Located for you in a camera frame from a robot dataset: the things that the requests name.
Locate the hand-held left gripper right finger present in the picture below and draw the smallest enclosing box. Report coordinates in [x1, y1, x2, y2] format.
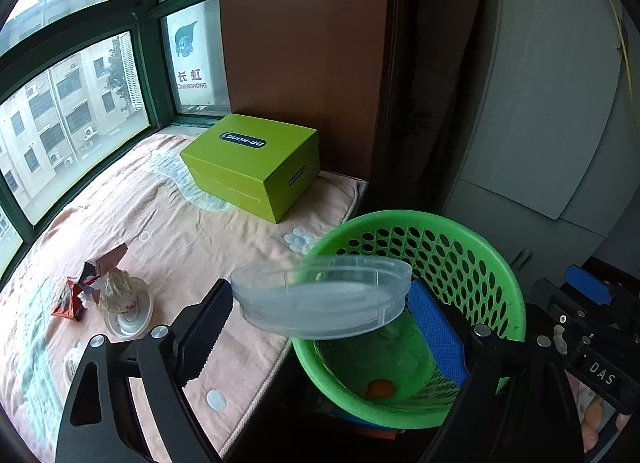
[407, 280, 586, 463]

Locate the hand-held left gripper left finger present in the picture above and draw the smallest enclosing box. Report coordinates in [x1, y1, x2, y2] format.
[55, 278, 235, 463]

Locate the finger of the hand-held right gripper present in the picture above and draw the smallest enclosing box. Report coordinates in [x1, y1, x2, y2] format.
[566, 265, 613, 306]

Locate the clear plastic bag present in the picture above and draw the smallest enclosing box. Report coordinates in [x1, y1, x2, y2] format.
[345, 323, 436, 394]

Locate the white plastic lid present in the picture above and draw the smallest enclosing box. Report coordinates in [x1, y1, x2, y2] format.
[104, 277, 154, 341]

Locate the orange jelly cup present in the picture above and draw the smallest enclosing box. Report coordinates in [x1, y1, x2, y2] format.
[364, 379, 398, 400]

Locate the paper ball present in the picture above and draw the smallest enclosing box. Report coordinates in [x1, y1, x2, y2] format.
[99, 268, 138, 314]

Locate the green plastic basket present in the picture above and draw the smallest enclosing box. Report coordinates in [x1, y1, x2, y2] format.
[290, 210, 527, 431]

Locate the clear plastic lid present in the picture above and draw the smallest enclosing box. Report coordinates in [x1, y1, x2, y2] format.
[230, 255, 413, 341]

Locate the brown snack wrapper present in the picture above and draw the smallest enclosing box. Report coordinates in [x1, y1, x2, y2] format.
[80, 243, 128, 301]

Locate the small clear plastic cup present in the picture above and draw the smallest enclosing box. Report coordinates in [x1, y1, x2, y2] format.
[62, 348, 86, 386]

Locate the orange snack packet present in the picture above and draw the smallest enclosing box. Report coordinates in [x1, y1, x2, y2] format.
[50, 278, 88, 324]

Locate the pink printed blanket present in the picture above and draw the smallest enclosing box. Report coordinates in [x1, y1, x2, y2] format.
[0, 130, 368, 463]

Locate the green cardboard box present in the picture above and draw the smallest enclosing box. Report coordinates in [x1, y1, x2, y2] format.
[180, 113, 321, 224]

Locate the grey wardrobe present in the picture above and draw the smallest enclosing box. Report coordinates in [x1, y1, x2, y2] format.
[440, 0, 640, 289]

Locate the beige apartment building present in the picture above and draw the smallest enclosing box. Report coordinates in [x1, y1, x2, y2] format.
[0, 38, 151, 208]

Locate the white louvered outdoor unit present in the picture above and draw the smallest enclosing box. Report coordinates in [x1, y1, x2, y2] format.
[119, 33, 146, 111]

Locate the tree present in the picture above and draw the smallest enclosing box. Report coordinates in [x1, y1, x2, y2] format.
[102, 35, 131, 94]

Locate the white printed carton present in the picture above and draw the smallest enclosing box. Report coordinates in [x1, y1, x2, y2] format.
[164, 0, 232, 108]

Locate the yellow cable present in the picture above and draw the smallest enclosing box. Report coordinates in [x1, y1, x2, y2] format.
[597, 0, 636, 108]

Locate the dark green window frame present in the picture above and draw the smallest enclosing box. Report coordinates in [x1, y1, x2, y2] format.
[0, 0, 233, 284]

